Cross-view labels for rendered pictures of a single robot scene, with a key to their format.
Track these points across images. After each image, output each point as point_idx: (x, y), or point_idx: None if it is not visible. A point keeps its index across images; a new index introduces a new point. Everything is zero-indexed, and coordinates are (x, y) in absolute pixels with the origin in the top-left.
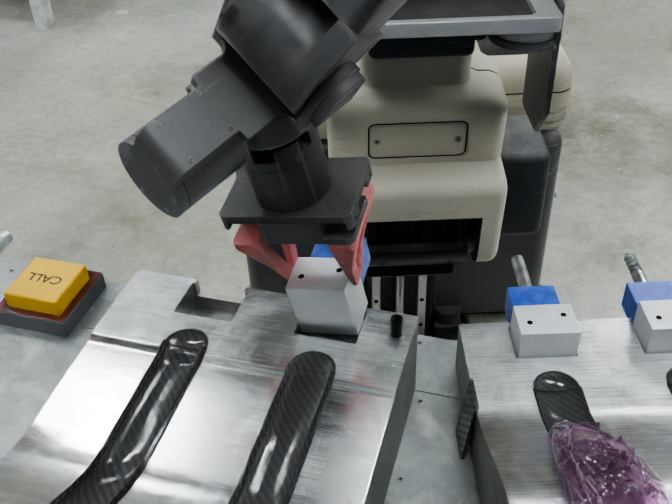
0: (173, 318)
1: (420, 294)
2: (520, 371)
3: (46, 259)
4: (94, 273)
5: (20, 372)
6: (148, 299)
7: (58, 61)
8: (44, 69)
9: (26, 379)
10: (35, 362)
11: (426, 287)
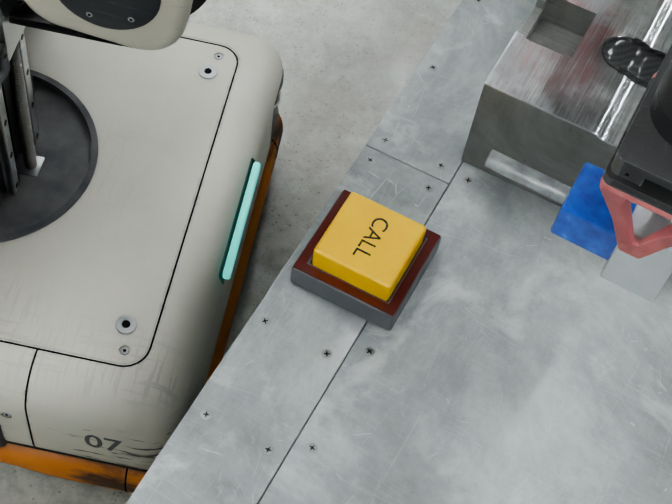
0: (582, 59)
1: (25, 66)
2: None
3: (326, 236)
4: (344, 197)
5: (491, 302)
6: (545, 78)
7: None
8: None
9: (505, 295)
10: (476, 286)
11: (26, 51)
